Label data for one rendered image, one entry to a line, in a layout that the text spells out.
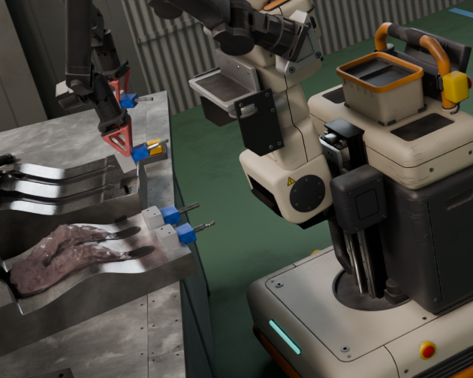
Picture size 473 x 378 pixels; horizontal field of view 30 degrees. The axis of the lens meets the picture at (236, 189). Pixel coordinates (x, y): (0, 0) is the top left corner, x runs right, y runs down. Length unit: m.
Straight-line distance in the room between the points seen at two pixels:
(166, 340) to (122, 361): 0.09
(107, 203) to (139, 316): 0.40
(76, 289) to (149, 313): 0.16
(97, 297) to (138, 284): 0.09
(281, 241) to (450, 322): 1.17
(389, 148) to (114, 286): 0.81
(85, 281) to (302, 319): 0.91
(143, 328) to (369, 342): 0.84
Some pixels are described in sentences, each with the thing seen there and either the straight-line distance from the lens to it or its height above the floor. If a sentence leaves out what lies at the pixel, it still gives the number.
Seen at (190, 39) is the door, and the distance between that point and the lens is 4.89.
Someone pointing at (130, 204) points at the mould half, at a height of 0.86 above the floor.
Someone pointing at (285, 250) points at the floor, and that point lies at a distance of 3.47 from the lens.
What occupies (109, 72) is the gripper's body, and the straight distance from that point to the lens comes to 2.57.
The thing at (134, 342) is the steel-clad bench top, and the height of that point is 0.80.
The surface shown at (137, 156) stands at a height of 0.96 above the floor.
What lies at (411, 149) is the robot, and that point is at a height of 0.81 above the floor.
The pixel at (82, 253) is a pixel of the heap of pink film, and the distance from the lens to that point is 1.94.
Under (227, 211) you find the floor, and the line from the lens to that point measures 3.84.
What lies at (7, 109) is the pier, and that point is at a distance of 4.56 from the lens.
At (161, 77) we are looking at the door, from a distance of 4.88.
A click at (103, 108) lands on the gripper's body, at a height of 1.09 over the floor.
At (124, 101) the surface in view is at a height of 0.94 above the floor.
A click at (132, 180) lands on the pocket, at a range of 2.27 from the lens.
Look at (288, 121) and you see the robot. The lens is 2.27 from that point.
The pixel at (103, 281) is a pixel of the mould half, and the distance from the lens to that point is 1.90.
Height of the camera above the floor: 1.84
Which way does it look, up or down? 27 degrees down
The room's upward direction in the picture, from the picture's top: 15 degrees counter-clockwise
